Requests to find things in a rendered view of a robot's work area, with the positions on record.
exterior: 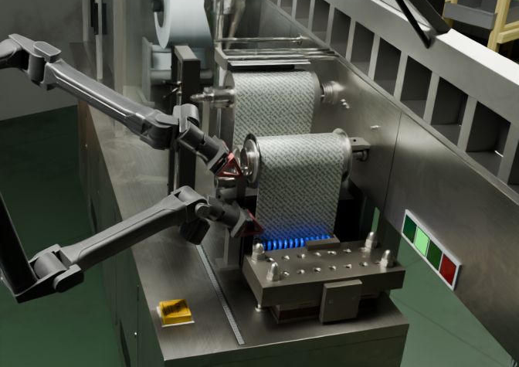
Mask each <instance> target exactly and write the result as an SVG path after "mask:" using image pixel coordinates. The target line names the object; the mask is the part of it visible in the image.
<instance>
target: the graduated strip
mask: <svg viewBox="0 0 519 367"><path fill-rule="evenodd" d="M195 247H196V249H197V251H198V254H199V256H200V257H201V260H202V262H203V264H204V267H205V269H206V272H207V274H208V276H209V279H210V281H211V282H212V286H213V287H214V289H215V292H216V294H217V297H218V299H219V301H220V304H221V305H222V308H223V310H224V312H225V314H226V317H227V319H228V321H229V324H230V326H231V329H232V331H233V333H234V335H235V337H236V340H237V342H238V344H239V345H247V342H246V340H245V338H244V336H243V333H242V331H241V329H240V327H239V324H238V322H237V320H236V317H235V315H234V314H233V312H232V308H231V307H230V305H229V302H228V300H227V298H226V296H225V294H224V291H223V289H222V287H221V285H220V283H219V280H218V278H217V276H216V274H215V271H214V270H213V268H212V265H211V263H210V261H209V258H208V256H207V254H206V252H205V249H204V247H203V245H202V243H200V245H195Z"/></svg>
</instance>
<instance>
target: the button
mask: <svg viewBox="0 0 519 367"><path fill-rule="evenodd" d="M159 310H160V312H161V317H162V320H163V322H164V325H171V324H177V323H183V322H189V321H191V319H192V315H191V312H190V310H189V308H188V305H187V302H186V300H185V299H181V300H175V301H163V302H160V303H159Z"/></svg>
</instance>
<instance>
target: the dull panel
mask: <svg viewBox="0 0 519 367"><path fill-rule="evenodd" d="M341 188H346V189H347V190H348V191H349V193H350V194H351V195H352V196H353V197H354V208H353V213H352V218H351V227H350V233H349V237H348V242H351V241H358V240H366V239H367V237H368V234H369V233H370V232H371V228H372V223H373V218H374V214H375V206H374V204H373V203H372V202H371V201H370V200H369V199H368V198H367V197H366V195H365V194H364V193H363V192H362V191H361V190H360V189H359V187H357V186H356V184H354V183H353V181H352V180H351V179H350V178H349V177H348V179H347V180H346V181H344V182H341V187H340V189H341Z"/></svg>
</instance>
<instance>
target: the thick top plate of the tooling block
mask: <svg viewBox="0 0 519 367"><path fill-rule="evenodd" d="M365 242H366V240H358V241H351V242H343V243H340V247H337V248H330V249H322V250H309V251H307V249H306V248H305V246H302V247H294V248H286V249H279V250H265V254H264V256H265V260H264V261H261V262H256V261H254V260H252V258H251V256H252V255H253V252H251V253H244V257H243V273H244V275H245V277H246V279H247V281H248V283H249V285H250V287H251V289H252V291H253V293H254V295H255V297H256V299H257V301H258V303H259V305H260V307H268V306H274V305H280V304H291V303H297V302H303V301H314V300H320V299H321V298H322V294H323V288H324V284H327V283H334V282H340V281H346V280H357V279H359V280H360V281H361V282H362V287H361V294H366V293H372V292H378V291H389V290H395V289H401V288H402V285H403V281H404V277H405V268H404V267H403V266H402V265H401V264H400V262H398V260H397V259H396V258H395V257H394V256H393V257H394V258H393V264H394V265H393V267H392V268H385V267H382V266H381V265H380V261H381V260H382V255H383V253H384V252H385V251H386V250H388V248H387V247H386V246H385V244H384V243H383V242H382V241H381V240H380V239H378V242H377V244H378V247H377V248H375V249H369V248H367V247H366V246H365ZM271 263H278V264H279V266H280V281H278V282H270V281H268V280H267V279H266V275H267V273H268V269H269V267H270V264H271Z"/></svg>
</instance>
